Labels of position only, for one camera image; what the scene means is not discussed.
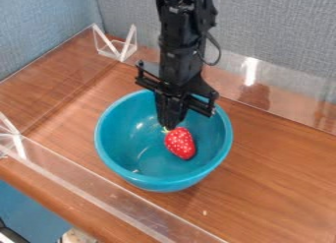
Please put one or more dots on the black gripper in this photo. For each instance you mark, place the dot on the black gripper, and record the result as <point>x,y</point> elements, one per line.
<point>175,80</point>

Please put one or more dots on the red toy strawberry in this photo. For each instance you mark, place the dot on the red toy strawberry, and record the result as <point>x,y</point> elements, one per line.
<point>179,142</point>

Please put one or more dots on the blue plastic bowl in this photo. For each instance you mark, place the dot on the blue plastic bowl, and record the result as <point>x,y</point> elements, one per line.
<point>129,144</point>

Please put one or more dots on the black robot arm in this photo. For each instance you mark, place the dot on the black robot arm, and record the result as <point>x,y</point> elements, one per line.
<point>185,20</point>

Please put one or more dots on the clear acrylic back barrier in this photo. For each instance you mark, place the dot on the clear acrylic back barrier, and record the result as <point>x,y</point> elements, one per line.
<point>288,93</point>

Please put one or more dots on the clear acrylic barrier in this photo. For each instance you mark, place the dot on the clear acrylic barrier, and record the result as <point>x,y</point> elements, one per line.
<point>288,93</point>
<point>111,199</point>

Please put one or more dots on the clear acrylic front barrier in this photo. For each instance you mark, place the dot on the clear acrylic front barrier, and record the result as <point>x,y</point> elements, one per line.
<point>111,199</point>

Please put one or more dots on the clear acrylic corner bracket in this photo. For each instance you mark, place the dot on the clear acrylic corner bracket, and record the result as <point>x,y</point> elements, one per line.
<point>116,49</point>

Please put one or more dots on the clear acrylic left bracket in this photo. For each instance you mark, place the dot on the clear acrylic left bracket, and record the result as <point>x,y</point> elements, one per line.
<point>11,139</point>

